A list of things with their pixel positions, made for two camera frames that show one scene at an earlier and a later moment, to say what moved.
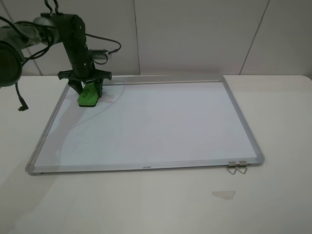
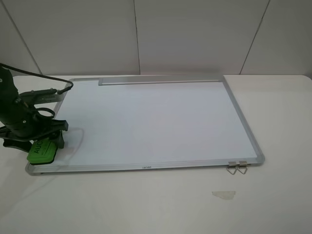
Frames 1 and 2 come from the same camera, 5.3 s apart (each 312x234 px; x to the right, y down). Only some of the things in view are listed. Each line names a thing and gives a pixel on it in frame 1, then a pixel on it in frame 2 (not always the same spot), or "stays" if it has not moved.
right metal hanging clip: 243,166 stays
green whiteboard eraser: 88,96 to 42,152
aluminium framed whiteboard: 146,122 stays
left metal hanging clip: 232,165 stays
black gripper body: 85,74 to 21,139
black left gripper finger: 98,84 to 59,142
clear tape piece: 224,195 stays
